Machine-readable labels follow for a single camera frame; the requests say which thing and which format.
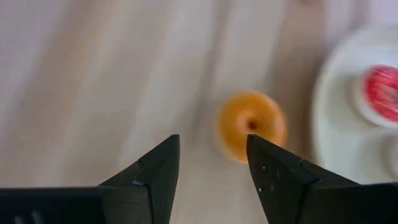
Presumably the cream round plate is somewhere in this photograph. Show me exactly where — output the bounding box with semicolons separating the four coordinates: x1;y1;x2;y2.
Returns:
312;23;398;185

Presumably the amber glazed donut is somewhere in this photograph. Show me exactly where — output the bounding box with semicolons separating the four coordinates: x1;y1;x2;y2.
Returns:
216;90;287;165

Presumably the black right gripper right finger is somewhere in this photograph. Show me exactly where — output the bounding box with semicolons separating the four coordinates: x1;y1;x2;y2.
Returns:
246;134;398;224

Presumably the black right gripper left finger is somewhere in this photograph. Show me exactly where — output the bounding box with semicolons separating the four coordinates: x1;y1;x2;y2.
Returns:
0;134;180;224

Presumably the pink frosted donut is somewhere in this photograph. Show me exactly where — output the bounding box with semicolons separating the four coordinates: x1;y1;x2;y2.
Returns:
354;64;398;129

